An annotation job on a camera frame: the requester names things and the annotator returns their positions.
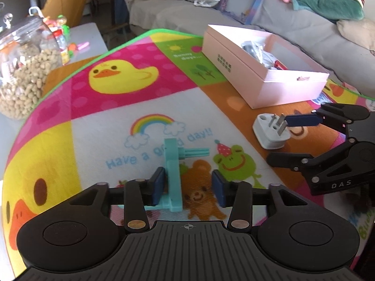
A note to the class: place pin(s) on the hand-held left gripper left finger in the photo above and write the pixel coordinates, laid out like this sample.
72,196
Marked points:
157,186

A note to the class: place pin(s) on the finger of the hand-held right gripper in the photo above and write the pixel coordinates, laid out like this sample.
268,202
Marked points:
303,120
290,161

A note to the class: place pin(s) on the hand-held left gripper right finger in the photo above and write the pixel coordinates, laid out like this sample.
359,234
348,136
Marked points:
219,188

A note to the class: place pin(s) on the teal plastic bracket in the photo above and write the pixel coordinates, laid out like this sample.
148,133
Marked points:
173,175

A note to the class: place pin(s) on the white plug adapter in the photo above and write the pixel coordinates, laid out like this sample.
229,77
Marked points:
269,131

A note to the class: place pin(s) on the pink cardboard box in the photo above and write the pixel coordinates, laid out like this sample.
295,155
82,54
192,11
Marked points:
243,76

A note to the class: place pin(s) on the clear bag of metal parts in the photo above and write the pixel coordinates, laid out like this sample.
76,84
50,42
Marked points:
259,52

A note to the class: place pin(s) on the grey sofa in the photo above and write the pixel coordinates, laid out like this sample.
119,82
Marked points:
293,26

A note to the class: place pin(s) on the colourful cartoon printed mat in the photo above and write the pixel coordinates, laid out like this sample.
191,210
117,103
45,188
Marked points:
117,99

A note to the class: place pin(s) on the beige cushion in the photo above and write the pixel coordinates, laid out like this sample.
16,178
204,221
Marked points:
357,33

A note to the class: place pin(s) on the teal plush cloth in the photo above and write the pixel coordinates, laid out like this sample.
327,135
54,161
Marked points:
325,4

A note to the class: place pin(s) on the purple window box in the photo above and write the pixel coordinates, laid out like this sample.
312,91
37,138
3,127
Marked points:
240,3

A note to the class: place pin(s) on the small pink toy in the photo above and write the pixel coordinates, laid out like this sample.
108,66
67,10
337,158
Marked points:
80,46

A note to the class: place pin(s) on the glass jar of peanuts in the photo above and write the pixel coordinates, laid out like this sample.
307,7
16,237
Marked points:
23,73

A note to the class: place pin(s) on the small green toy figure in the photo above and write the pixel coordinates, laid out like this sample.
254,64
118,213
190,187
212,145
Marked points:
65,30

